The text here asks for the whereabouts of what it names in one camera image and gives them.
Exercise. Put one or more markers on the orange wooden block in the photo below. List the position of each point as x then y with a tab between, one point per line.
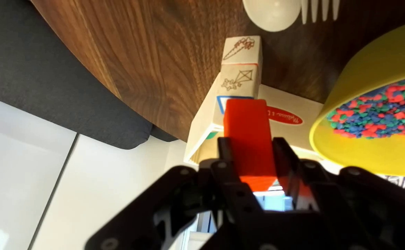
250	139

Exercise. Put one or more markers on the white plastic fork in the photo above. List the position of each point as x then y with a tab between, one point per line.
320	10

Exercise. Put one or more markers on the white plastic spoon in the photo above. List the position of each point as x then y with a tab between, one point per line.
272	16

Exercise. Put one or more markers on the yellow bowl with beads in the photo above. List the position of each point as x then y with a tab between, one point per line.
363	121

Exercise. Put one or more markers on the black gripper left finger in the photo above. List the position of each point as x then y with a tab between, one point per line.
239	205

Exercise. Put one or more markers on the dark grey sofa chair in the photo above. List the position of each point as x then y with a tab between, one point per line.
42	77

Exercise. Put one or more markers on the alphabet wooden block stack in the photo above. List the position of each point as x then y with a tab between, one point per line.
241	73

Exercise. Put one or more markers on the white wooden box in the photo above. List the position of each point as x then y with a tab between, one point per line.
271	113

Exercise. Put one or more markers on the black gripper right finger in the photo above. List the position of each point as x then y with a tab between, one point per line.
320	217

